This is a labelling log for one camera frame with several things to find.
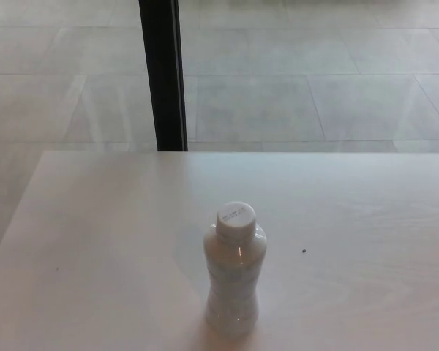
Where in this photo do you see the black window frame post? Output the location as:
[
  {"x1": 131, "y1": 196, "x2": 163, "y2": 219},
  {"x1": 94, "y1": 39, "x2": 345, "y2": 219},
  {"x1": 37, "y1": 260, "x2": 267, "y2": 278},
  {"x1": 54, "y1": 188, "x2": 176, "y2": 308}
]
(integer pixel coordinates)
[{"x1": 138, "y1": 0, "x2": 189, "y2": 152}]

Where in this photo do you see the white translucent plastic bottle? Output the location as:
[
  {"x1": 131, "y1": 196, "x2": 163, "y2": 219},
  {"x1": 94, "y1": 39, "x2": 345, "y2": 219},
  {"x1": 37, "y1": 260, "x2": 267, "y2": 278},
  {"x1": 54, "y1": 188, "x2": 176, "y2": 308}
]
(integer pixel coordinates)
[{"x1": 203, "y1": 222, "x2": 269, "y2": 336}]

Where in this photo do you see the white screw bottle cap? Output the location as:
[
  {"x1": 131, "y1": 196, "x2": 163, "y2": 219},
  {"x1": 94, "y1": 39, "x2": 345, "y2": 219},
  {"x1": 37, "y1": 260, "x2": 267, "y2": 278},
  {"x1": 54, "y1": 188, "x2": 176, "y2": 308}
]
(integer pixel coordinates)
[{"x1": 216, "y1": 200, "x2": 259, "y2": 241}]

